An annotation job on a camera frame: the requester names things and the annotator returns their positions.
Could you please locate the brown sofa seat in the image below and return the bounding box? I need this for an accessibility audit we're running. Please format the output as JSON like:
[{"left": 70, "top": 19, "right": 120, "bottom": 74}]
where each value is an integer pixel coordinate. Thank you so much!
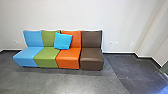
[{"left": 79, "top": 30, "right": 105, "bottom": 72}]

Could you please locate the blue square cushion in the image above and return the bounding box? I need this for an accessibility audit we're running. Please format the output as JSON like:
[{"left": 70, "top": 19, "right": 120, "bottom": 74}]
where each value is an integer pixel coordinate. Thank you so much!
[{"left": 53, "top": 32, "right": 73, "bottom": 51}]

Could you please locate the orange sofa seat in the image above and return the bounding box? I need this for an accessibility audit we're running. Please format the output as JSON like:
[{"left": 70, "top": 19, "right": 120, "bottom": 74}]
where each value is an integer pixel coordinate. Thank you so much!
[{"left": 55, "top": 30, "right": 83, "bottom": 71}]

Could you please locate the green sofa seat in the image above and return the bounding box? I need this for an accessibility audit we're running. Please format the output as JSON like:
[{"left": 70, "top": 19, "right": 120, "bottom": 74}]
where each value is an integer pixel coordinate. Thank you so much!
[{"left": 32, "top": 29, "right": 63, "bottom": 69}]

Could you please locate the blue sofa seat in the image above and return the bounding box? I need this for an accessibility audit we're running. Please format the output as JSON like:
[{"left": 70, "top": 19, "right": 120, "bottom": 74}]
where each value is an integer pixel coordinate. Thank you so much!
[{"left": 12, "top": 29, "right": 45, "bottom": 68}]

